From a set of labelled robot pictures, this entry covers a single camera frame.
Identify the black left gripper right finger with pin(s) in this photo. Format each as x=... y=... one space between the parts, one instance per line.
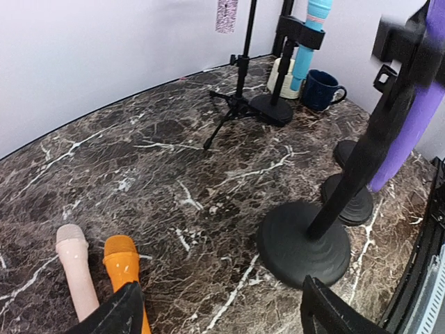
x=322 y=311

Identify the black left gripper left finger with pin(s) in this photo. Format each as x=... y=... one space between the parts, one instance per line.
x=122 y=313

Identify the orange microphone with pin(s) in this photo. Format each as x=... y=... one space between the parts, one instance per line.
x=121 y=260

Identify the black round-base stand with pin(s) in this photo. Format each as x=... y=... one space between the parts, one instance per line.
x=272 y=108
x=299 y=239
x=358 y=210
x=342 y=151

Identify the pink microphone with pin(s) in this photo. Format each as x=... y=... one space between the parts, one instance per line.
x=72 y=250

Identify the purple microphone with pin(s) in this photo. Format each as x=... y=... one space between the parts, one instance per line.
x=425 y=104

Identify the black round-base stand, blue mic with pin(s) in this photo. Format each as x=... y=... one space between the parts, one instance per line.
x=272 y=108

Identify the black tripod microphone stand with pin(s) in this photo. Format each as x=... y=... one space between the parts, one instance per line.
x=238 y=105

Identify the light blue microphone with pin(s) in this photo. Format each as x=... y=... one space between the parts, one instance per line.
x=312 y=36

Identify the glitter silver microphone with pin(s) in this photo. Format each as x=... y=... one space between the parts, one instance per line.
x=226 y=16

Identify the dark blue ceramic mug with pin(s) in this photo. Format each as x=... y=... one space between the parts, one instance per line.
x=321 y=90

